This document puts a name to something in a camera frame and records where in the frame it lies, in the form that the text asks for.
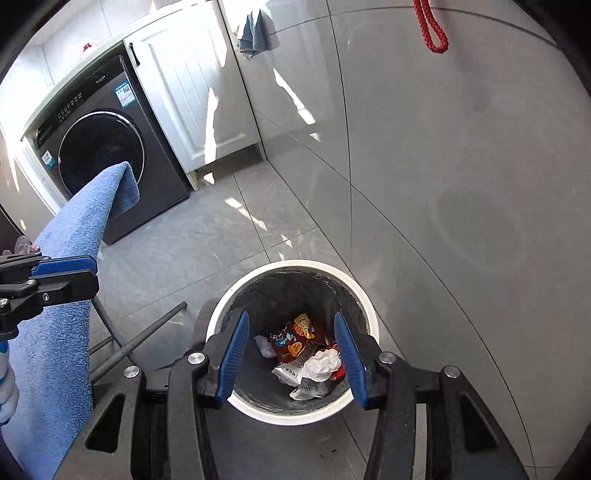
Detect white printed wrapper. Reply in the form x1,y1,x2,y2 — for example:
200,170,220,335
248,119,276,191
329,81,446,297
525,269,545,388
271,362,329,401

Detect white round trash bin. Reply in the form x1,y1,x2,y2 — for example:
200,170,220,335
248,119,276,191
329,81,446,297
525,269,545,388
205,260,380,426

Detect person's left forearm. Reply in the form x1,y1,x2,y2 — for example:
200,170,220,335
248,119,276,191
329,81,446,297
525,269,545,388
0,339,20,428

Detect red rope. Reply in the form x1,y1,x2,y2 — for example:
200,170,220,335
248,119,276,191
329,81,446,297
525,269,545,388
412,0,450,54

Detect dark grey washing machine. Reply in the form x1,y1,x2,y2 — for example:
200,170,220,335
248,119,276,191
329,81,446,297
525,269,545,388
23,55,192,245

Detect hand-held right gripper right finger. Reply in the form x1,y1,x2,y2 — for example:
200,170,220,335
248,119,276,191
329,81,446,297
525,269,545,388
332,311,532,480

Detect grey folding table frame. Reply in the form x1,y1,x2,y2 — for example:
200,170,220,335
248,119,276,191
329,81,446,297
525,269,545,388
88,295,188,384

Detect red snack bag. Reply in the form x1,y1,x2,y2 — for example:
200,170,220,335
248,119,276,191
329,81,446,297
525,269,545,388
269,313,328,363

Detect clear brown snack packet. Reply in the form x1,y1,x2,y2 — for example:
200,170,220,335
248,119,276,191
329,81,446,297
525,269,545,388
14,235,40,257

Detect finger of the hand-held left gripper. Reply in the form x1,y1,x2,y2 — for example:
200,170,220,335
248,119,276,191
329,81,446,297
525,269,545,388
0,272,100,340
0,255,99,284

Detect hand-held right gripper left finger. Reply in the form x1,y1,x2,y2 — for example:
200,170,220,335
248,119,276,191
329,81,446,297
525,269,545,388
53,309,252,480

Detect blue cloth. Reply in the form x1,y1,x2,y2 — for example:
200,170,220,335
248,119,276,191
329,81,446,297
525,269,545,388
236,9,280,60

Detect white cabinet door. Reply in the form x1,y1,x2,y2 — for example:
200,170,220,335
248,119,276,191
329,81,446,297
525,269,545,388
122,0,266,174

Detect blue terry towel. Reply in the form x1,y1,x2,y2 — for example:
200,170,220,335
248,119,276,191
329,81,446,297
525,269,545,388
0,161,141,476

